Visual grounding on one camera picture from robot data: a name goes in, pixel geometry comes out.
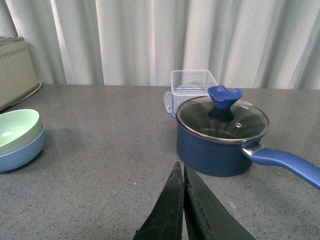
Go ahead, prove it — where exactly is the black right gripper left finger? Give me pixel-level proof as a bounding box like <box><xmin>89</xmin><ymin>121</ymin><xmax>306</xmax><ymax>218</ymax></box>
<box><xmin>133</xmin><ymin>162</ymin><xmax>185</xmax><ymax>240</ymax></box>

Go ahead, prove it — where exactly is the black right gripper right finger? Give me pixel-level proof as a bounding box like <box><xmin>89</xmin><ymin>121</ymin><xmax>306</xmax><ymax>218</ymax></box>
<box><xmin>184</xmin><ymin>164</ymin><xmax>254</xmax><ymax>240</ymax></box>

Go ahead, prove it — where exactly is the blue plastic bowl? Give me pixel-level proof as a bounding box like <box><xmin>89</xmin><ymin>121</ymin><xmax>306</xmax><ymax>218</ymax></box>
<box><xmin>0</xmin><ymin>127</ymin><xmax>46</xmax><ymax>173</ymax></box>

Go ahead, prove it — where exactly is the green plastic bowl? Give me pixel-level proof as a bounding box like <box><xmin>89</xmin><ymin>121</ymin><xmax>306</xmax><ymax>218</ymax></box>
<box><xmin>0</xmin><ymin>109</ymin><xmax>43</xmax><ymax>155</ymax></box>

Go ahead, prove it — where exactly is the dark blue saucepan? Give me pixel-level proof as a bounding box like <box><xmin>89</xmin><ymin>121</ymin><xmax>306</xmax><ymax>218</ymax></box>
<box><xmin>176</xmin><ymin>122</ymin><xmax>320</xmax><ymax>189</ymax></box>

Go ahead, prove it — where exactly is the glass pot lid blue knob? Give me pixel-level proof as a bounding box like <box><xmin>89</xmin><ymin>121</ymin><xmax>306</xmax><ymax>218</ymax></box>
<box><xmin>176</xmin><ymin>85</ymin><xmax>269</xmax><ymax>143</ymax></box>

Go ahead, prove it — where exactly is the clear plastic food container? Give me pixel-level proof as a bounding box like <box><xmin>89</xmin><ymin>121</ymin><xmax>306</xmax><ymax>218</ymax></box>
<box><xmin>163</xmin><ymin>69</ymin><xmax>218</xmax><ymax>117</ymax></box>

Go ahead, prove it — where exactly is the white curtain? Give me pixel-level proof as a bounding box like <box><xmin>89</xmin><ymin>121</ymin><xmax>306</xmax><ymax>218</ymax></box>
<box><xmin>0</xmin><ymin>0</ymin><xmax>320</xmax><ymax>90</ymax></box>

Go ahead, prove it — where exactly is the cream two-slot toaster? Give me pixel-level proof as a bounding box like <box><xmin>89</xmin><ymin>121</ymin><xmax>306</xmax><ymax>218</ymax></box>
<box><xmin>0</xmin><ymin>36</ymin><xmax>42</xmax><ymax>111</ymax></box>

